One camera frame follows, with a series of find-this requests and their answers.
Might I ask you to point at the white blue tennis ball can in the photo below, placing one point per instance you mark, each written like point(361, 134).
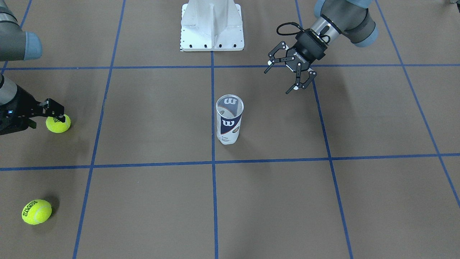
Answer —
point(229, 109)

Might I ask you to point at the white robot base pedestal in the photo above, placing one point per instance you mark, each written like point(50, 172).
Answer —
point(211, 25)

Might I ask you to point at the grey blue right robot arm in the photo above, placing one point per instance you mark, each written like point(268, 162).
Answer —
point(15, 44)

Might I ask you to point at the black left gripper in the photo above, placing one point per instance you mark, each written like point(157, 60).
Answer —
point(301, 57)

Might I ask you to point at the yellow tennis ball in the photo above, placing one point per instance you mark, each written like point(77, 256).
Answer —
point(56, 126)
point(36, 212)

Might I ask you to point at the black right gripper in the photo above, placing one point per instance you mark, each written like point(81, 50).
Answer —
point(22, 106)

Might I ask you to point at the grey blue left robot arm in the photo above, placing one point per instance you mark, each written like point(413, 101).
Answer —
point(350, 18)

